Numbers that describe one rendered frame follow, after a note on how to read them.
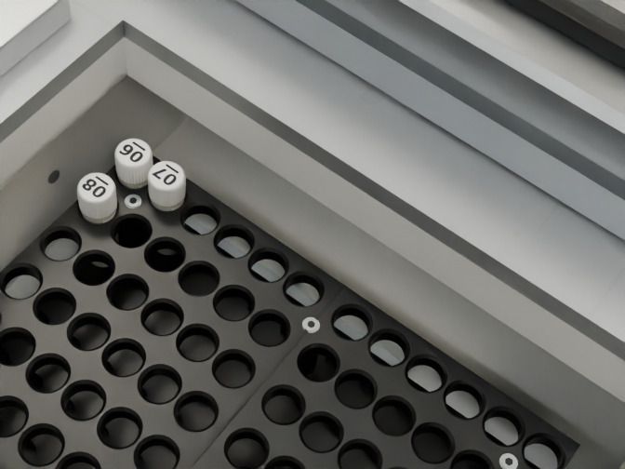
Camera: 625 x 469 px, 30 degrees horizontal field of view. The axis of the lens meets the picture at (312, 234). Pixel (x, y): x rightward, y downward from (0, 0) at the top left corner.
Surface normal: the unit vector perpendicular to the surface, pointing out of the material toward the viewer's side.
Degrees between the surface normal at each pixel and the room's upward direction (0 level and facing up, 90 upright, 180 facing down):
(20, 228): 90
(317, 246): 0
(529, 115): 90
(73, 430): 0
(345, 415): 0
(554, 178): 90
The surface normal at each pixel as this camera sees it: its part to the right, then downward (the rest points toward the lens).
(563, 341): -0.59, 0.65
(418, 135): 0.08, -0.54
